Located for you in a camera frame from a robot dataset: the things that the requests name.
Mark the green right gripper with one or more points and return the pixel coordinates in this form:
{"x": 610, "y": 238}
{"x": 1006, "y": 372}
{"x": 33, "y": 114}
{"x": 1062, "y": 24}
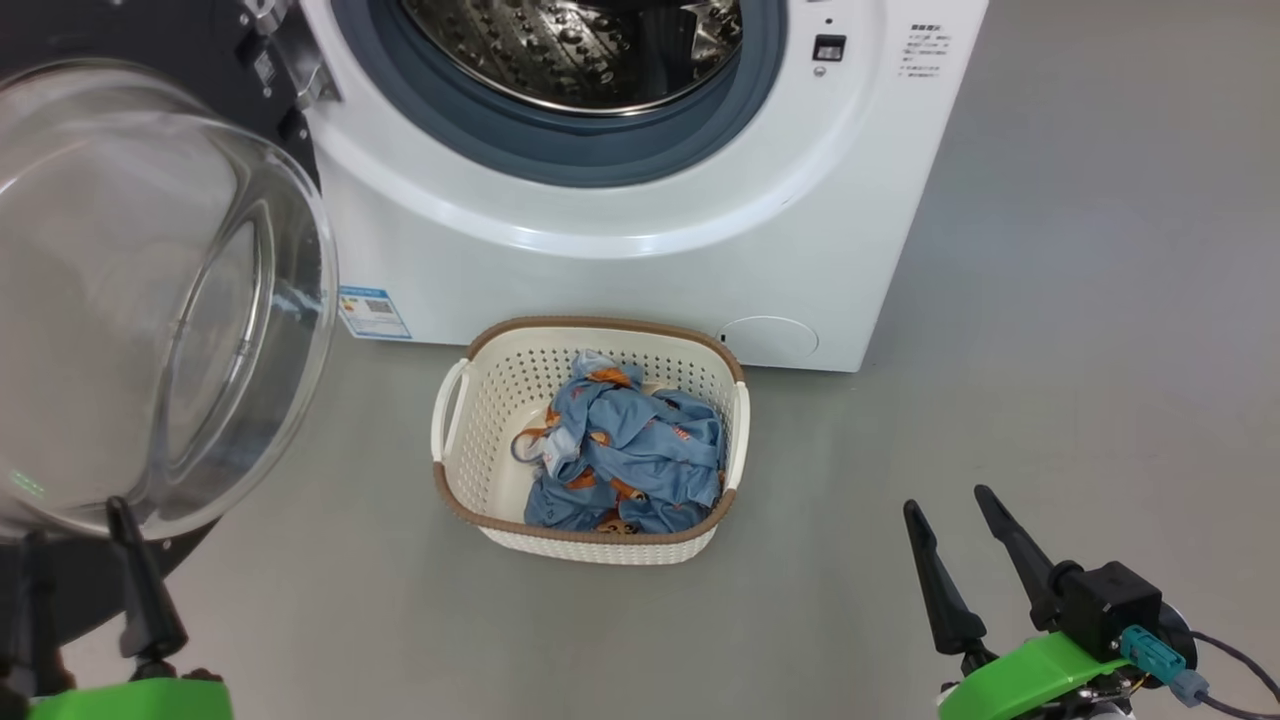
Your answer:
{"x": 1030, "y": 675}

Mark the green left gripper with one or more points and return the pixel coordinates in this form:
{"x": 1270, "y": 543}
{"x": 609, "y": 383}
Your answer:
{"x": 140, "y": 702}

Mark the washing machine glass door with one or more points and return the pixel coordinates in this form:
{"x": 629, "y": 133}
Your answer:
{"x": 150, "y": 300}

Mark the blue garment with orange prints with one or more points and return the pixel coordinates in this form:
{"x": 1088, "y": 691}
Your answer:
{"x": 560, "y": 505}
{"x": 650, "y": 440}

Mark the white front-load washing machine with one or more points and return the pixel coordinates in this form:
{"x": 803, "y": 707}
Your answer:
{"x": 600, "y": 290}

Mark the silver metal door hinge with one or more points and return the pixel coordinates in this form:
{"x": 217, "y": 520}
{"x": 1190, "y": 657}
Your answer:
{"x": 300, "y": 70}

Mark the round white drain filter cover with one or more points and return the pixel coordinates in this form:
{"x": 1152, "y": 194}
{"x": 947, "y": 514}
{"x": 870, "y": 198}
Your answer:
{"x": 768, "y": 338}

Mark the blue energy label sticker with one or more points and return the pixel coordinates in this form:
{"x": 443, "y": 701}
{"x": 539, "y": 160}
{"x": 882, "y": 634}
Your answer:
{"x": 375, "y": 315}

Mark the cream perforated basket brown rim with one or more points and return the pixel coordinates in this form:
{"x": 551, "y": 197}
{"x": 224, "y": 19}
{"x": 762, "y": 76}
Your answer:
{"x": 480, "y": 420}

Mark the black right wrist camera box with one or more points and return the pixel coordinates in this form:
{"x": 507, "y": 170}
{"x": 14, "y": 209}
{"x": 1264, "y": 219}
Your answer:
{"x": 1110, "y": 605}

